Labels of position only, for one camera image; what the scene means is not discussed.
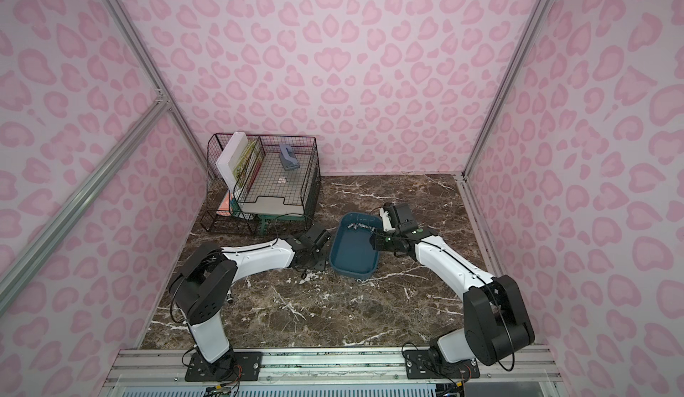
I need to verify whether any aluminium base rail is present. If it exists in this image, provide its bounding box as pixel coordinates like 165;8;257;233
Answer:
99;345;569;396

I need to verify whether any colourful picture book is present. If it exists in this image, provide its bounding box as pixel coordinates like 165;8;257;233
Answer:
233;137;265;200

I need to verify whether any black wire mesh rack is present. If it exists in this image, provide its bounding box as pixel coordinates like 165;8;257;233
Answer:
199;132;322;236

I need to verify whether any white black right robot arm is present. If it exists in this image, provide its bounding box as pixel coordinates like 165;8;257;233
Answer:
372;203;535;366

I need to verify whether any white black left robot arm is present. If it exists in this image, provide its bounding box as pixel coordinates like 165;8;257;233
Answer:
167;224;331;367

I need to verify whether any grey blue tape dispenser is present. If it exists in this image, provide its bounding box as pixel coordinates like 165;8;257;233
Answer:
279;143;300;171

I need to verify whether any white paper tray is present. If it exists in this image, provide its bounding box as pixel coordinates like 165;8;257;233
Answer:
235;152;315;215

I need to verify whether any teal plastic storage box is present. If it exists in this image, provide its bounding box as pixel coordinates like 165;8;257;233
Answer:
330;212;382;281

